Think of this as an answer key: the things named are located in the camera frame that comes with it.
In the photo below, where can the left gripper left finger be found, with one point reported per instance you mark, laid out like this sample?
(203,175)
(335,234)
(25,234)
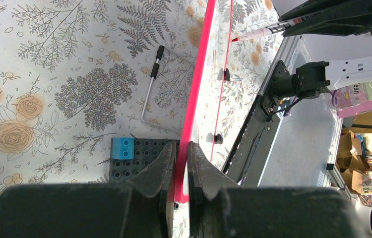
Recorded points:
(141,207)

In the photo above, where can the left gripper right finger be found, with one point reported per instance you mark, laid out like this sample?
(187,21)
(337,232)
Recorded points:
(220,208)

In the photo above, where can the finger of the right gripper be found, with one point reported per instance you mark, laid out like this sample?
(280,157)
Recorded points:
(343,8)
(327,24)

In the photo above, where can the red whiteboard marker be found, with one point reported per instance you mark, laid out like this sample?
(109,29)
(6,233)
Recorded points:
(274,28)

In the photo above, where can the pink framed whiteboard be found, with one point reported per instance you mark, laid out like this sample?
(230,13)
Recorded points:
(186,86)

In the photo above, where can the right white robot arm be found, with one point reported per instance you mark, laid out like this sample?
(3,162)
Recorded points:
(314,78)

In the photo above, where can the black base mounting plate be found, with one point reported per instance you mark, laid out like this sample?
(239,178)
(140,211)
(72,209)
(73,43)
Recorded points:
(249,155)

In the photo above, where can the dark grey lego baseplate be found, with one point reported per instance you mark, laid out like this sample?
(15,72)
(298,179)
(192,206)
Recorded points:
(133,161)

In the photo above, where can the light blue lego brick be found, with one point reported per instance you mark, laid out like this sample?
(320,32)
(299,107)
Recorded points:
(122,148)

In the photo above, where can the pink bottle on shelf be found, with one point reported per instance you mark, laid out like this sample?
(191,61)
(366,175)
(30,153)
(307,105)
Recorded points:
(352,100)

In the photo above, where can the cardboard boxes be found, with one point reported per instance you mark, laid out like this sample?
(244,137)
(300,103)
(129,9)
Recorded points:
(354,155)

